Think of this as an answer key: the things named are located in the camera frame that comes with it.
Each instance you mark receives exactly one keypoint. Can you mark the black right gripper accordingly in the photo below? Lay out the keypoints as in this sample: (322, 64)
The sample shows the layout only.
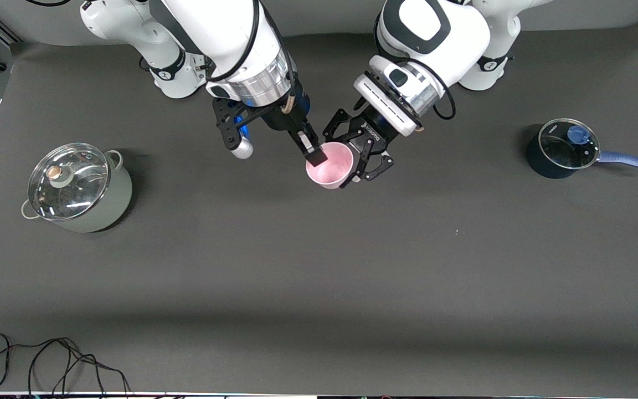
(284, 119)

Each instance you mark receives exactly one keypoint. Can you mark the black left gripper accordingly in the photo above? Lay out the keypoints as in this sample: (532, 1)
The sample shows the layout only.
(372, 133)

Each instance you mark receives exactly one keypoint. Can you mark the pink plastic cup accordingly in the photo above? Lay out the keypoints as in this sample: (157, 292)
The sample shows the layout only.
(333, 169)

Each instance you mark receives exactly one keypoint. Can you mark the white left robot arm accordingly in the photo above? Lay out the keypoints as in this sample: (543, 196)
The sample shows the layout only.
(452, 33)

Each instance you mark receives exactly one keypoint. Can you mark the dark grey table mat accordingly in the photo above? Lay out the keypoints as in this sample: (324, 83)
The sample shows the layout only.
(319, 277)

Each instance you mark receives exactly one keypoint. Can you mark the dark blue saucepan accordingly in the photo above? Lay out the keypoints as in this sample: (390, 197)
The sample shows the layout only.
(538, 163)

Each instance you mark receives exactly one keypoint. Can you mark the grey-green cooking pot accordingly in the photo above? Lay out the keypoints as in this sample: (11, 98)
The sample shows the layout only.
(114, 194)

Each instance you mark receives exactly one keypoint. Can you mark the glass lid with blue knob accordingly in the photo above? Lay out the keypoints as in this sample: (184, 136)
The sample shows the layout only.
(565, 144)

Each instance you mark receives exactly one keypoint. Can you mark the glass lid with copper knob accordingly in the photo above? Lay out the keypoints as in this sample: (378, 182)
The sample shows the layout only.
(70, 183)

